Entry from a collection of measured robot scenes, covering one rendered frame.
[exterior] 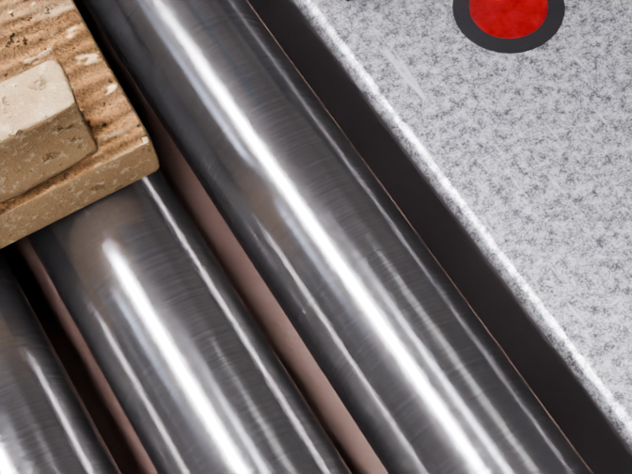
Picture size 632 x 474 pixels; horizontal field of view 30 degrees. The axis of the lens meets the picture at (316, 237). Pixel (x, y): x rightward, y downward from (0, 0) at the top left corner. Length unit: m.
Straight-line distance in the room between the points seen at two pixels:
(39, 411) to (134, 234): 0.05
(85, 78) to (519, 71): 0.12
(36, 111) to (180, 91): 0.06
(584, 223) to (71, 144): 0.13
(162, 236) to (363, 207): 0.05
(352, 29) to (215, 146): 0.05
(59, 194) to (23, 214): 0.01
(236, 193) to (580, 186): 0.09
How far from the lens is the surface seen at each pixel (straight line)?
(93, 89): 0.32
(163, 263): 0.31
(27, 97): 0.29
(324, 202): 0.31
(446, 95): 0.33
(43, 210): 0.31
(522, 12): 0.35
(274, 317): 0.35
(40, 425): 0.30
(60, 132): 0.29
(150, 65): 0.35
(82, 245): 0.32
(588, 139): 0.33
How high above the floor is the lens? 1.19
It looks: 64 degrees down
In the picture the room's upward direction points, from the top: 9 degrees counter-clockwise
